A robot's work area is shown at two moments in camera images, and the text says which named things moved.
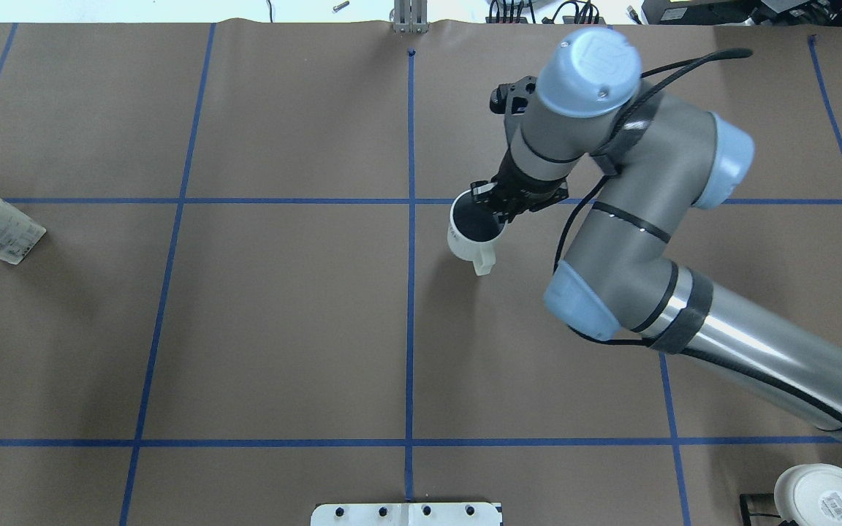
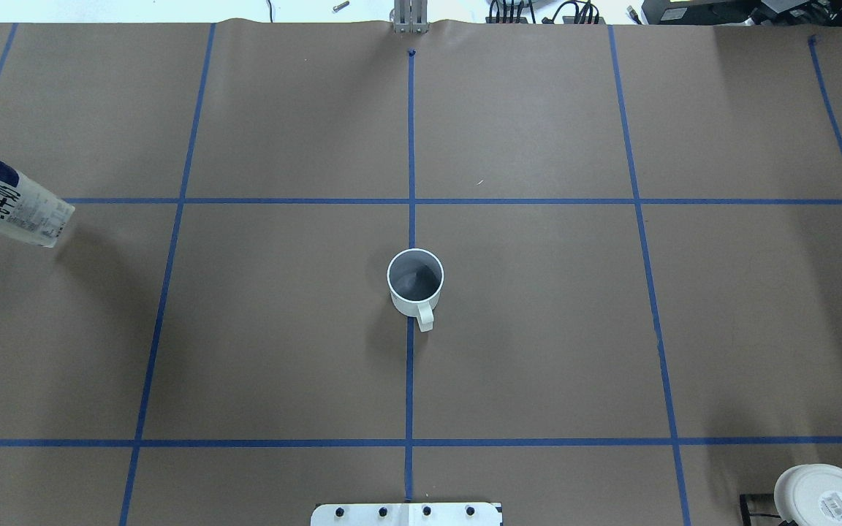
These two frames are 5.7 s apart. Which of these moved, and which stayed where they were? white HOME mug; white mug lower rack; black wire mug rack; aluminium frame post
Moved: white HOME mug
Stayed: aluminium frame post; black wire mug rack; white mug lower rack
